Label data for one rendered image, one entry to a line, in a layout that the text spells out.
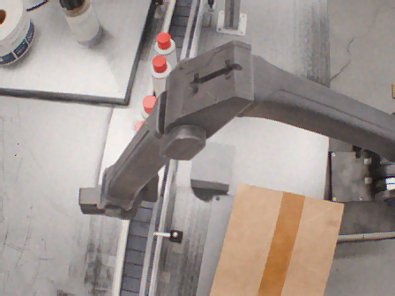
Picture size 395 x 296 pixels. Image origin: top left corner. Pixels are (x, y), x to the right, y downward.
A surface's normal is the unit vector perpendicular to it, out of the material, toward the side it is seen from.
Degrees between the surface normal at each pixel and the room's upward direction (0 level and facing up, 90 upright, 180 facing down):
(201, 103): 42
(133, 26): 0
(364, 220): 0
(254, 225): 0
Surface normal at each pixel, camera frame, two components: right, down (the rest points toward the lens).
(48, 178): -0.03, -0.30
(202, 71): -0.68, -0.32
